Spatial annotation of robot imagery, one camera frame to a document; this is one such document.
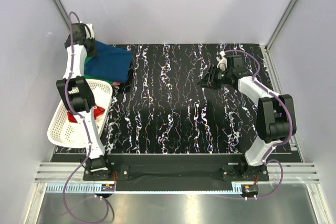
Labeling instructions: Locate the red and white t shirt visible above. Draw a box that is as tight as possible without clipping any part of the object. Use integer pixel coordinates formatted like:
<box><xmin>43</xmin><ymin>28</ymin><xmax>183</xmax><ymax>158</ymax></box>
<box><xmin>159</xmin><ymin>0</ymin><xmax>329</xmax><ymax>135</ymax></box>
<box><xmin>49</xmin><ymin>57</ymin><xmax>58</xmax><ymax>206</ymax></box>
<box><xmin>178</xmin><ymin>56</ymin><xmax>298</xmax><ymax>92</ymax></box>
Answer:
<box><xmin>67</xmin><ymin>106</ymin><xmax>105</xmax><ymax>123</ymax></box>

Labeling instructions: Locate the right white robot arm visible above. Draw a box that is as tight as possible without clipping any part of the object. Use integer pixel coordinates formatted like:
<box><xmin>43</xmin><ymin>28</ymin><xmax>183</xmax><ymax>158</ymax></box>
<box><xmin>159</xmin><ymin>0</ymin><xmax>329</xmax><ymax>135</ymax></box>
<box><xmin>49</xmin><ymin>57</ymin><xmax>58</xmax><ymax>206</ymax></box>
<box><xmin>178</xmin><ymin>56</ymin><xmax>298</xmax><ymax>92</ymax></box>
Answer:
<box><xmin>198</xmin><ymin>51</ymin><xmax>297</xmax><ymax>180</ymax></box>

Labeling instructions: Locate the folded green t shirt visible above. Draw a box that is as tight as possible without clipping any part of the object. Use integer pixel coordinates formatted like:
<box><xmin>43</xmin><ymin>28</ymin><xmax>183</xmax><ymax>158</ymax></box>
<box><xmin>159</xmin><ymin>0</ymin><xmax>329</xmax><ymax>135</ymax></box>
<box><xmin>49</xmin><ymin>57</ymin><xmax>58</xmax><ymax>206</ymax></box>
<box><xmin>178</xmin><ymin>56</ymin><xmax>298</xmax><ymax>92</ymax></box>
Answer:
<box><xmin>84</xmin><ymin>57</ymin><xmax>114</xmax><ymax>85</ymax></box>

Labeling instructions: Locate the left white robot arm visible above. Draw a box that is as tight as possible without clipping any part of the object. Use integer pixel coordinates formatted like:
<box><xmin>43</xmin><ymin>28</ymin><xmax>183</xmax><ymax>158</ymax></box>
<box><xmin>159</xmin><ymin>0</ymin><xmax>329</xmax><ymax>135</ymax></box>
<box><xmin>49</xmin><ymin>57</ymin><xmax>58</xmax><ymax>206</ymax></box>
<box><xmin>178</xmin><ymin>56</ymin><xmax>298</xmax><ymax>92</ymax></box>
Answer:
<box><xmin>56</xmin><ymin>22</ymin><xmax>113</xmax><ymax>180</ymax></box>

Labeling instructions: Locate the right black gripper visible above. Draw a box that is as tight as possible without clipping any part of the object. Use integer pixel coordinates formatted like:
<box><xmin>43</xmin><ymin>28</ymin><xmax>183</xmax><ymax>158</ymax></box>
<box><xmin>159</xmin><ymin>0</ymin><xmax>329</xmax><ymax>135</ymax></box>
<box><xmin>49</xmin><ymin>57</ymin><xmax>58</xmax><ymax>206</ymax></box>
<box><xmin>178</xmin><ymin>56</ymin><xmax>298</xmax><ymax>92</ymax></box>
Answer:
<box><xmin>196</xmin><ymin>65</ymin><xmax>232</xmax><ymax>90</ymax></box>

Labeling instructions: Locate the folded pink t shirt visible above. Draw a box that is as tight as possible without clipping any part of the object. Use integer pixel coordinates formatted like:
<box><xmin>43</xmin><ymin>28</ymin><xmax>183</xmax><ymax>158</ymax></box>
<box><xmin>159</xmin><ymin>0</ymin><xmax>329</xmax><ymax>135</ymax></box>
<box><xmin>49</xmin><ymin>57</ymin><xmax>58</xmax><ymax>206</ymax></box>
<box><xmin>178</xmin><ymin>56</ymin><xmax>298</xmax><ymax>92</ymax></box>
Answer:
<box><xmin>111</xmin><ymin>81</ymin><xmax>122</xmax><ymax>87</ymax></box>

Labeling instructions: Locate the white slotted cable duct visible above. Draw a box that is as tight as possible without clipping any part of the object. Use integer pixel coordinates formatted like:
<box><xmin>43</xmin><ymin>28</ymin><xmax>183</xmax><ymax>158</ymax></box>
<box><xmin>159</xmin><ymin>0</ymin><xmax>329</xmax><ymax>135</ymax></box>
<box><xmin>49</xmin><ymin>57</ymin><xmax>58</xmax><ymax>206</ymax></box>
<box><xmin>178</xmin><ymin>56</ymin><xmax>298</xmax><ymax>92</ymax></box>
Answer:
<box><xmin>46</xmin><ymin>183</ymin><xmax>243</xmax><ymax>195</ymax></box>

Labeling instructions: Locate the small electronics board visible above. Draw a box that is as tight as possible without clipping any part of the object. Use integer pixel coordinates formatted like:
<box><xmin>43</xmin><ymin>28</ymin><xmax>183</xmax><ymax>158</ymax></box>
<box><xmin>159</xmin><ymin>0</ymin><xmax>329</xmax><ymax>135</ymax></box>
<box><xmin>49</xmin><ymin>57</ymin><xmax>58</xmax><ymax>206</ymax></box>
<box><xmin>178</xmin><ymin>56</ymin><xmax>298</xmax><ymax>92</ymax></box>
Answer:
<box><xmin>242</xmin><ymin>184</ymin><xmax>259</xmax><ymax>194</ymax></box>
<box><xmin>101</xmin><ymin>184</ymin><xmax>116</xmax><ymax>192</ymax></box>

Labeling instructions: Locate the white plastic laundry basket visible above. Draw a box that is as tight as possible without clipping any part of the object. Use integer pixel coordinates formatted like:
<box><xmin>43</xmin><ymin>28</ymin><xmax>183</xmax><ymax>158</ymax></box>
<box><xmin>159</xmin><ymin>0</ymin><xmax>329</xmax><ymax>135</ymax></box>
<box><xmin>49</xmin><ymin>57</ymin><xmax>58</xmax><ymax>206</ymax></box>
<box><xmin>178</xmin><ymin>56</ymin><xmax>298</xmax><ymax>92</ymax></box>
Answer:
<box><xmin>47</xmin><ymin>79</ymin><xmax>113</xmax><ymax>148</ymax></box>

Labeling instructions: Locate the right small electronics board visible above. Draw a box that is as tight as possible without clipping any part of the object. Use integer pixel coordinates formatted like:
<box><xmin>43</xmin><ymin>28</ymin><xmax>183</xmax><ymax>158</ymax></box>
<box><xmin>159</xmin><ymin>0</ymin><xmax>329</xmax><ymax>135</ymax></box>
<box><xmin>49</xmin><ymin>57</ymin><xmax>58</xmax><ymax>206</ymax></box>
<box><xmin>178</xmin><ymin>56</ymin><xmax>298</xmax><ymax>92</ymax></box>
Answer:
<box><xmin>242</xmin><ymin>184</ymin><xmax>259</xmax><ymax>194</ymax></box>

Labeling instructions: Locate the blue t shirt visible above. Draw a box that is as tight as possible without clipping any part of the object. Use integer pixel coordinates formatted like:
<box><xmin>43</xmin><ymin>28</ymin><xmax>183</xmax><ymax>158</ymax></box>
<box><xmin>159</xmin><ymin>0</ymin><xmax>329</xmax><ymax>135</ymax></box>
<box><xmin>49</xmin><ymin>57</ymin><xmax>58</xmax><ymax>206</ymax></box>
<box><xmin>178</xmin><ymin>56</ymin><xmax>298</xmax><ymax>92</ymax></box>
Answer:
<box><xmin>86</xmin><ymin>41</ymin><xmax>133</xmax><ymax>84</ymax></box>

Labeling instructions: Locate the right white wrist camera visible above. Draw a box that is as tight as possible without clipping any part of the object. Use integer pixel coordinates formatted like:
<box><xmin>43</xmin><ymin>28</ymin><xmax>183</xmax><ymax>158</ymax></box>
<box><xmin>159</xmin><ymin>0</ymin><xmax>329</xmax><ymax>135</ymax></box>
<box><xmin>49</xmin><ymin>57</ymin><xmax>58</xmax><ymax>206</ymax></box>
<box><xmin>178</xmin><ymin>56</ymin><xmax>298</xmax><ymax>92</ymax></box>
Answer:
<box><xmin>216</xmin><ymin>51</ymin><xmax>227</xmax><ymax>71</ymax></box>

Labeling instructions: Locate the left small electronics board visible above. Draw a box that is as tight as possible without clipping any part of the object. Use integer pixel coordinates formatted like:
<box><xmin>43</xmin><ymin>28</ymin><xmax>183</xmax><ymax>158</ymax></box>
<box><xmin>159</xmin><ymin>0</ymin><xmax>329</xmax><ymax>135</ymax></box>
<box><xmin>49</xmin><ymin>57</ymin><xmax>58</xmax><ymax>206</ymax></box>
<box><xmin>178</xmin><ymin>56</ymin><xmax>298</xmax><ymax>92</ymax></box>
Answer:
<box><xmin>101</xmin><ymin>184</ymin><xmax>116</xmax><ymax>192</ymax></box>

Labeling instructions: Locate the right aluminium frame post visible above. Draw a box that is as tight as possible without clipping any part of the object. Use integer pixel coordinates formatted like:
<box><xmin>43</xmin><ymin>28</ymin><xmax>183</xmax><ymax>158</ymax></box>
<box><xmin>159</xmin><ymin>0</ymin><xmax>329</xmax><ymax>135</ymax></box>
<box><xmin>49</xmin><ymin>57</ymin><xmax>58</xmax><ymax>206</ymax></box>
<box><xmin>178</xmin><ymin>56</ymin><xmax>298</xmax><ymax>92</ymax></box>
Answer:
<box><xmin>265</xmin><ymin>0</ymin><xmax>316</xmax><ymax>51</ymax></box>

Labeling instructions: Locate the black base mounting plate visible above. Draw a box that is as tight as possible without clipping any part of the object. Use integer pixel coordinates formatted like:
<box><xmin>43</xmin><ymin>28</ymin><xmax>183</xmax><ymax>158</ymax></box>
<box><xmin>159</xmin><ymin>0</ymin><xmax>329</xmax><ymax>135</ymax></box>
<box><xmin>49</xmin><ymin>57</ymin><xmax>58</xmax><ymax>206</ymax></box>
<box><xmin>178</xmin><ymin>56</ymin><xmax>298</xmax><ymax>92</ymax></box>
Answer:
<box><xmin>82</xmin><ymin>153</ymin><xmax>270</xmax><ymax>183</ymax></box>

